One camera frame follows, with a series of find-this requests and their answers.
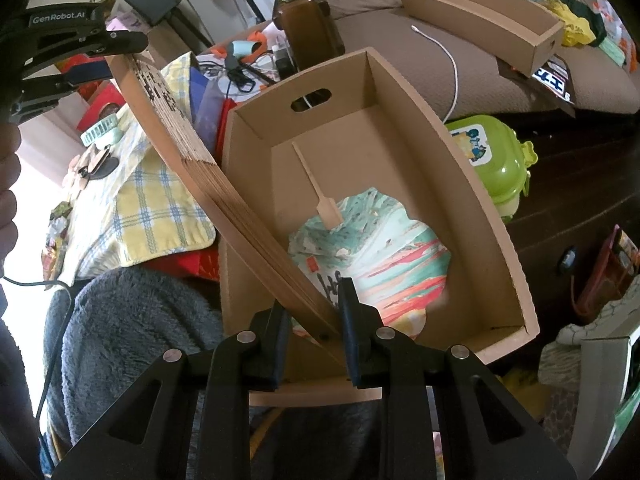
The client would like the brown wooden folding fan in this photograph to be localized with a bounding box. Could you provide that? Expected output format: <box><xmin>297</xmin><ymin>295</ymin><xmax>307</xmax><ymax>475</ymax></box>
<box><xmin>107</xmin><ymin>54</ymin><xmax>345</xmax><ymax>364</ymax></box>

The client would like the painted paper hand fan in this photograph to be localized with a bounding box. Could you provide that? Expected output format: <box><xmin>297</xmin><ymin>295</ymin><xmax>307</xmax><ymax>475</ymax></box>
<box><xmin>286</xmin><ymin>140</ymin><xmax>452</xmax><ymax>340</ymax></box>

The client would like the mint green handheld fan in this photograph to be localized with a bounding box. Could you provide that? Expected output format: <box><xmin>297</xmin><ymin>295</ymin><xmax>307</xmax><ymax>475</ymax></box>
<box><xmin>80</xmin><ymin>114</ymin><xmax>122</xmax><ymax>150</ymax></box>

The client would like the person's left hand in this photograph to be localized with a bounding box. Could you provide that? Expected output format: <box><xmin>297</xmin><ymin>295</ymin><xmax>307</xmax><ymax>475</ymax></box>
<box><xmin>0</xmin><ymin>124</ymin><xmax>22</xmax><ymax>260</ymax></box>

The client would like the wooden foot-shaped tag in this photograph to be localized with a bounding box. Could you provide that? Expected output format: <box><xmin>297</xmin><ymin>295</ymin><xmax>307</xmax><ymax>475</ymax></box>
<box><xmin>76</xmin><ymin>145</ymin><xmax>111</xmax><ymax>172</ymax></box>

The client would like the yellow plaid tablecloth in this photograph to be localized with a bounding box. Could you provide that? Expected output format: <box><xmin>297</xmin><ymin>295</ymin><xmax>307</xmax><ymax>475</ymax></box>
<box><xmin>41</xmin><ymin>52</ymin><xmax>217</xmax><ymax>281</ymax></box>

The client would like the large cardboard box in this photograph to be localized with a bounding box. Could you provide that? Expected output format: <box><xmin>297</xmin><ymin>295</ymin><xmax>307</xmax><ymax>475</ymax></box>
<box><xmin>218</xmin><ymin>46</ymin><xmax>542</xmax><ymax>409</ymax></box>

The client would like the green cartoon lunchbox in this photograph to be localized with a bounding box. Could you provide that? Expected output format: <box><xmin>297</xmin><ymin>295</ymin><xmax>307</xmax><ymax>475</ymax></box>
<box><xmin>446</xmin><ymin>115</ymin><xmax>538</xmax><ymax>222</ymax></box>

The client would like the brown sofa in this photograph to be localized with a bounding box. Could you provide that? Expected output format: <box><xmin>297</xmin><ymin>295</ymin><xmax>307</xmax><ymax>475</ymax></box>
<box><xmin>326</xmin><ymin>0</ymin><xmax>639</xmax><ymax>118</ymax></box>

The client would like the cardboard tray on sofa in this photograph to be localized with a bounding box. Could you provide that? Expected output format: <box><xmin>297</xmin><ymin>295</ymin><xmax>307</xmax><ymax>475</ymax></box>
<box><xmin>401</xmin><ymin>0</ymin><xmax>564</xmax><ymax>76</ymax></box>

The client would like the white charging cable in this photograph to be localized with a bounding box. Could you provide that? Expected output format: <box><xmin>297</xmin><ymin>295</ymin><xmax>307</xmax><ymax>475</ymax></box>
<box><xmin>410</xmin><ymin>24</ymin><xmax>460</xmax><ymax>124</ymax></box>

